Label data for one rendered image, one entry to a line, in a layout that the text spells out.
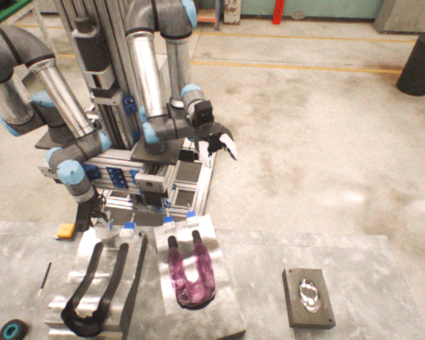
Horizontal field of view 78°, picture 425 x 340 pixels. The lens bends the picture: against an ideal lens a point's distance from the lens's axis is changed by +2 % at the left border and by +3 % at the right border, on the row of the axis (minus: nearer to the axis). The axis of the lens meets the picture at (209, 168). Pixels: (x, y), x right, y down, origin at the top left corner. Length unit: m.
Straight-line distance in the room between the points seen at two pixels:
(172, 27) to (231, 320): 1.02
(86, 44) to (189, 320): 1.09
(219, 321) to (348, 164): 2.27
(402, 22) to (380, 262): 5.16
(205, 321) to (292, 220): 1.49
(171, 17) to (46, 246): 1.11
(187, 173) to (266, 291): 1.36
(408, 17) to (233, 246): 5.47
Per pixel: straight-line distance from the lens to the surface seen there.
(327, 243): 1.38
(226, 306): 1.06
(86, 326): 1.17
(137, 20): 0.98
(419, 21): 6.29
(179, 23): 1.01
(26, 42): 1.08
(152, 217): 2.07
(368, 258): 1.42
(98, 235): 1.26
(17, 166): 3.23
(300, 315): 1.14
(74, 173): 0.96
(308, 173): 2.73
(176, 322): 1.06
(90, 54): 1.25
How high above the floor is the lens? 1.94
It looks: 48 degrees down
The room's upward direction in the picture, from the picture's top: straight up
